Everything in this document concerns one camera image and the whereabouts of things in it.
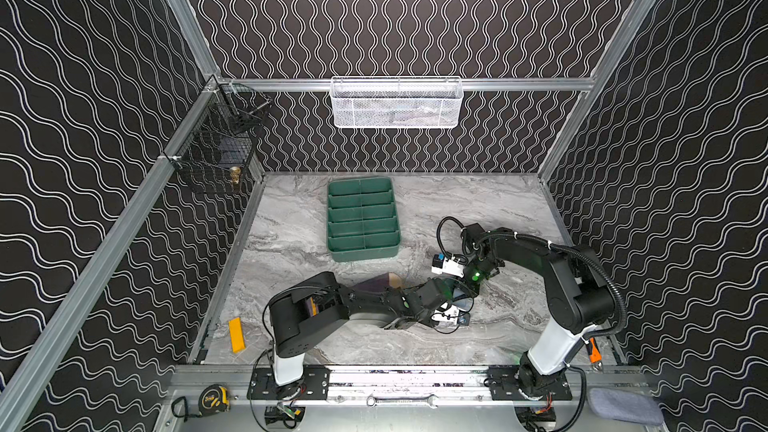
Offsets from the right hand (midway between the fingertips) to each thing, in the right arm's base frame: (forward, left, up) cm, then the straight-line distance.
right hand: (459, 296), depth 90 cm
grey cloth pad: (-27, -35, +2) cm, 44 cm away
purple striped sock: (+3, +24, +3) cm, 24 cm away
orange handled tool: (-16, -33, 0) cm, 37 cm away
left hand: (-4, +4, +5) cm, 7 cm away
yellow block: (-14, +62, +4) cm, 64 cm away
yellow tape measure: (-28, +61, +6) cm, 68 cm away
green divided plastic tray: (+22, +30, +9) cm, 38 cm away
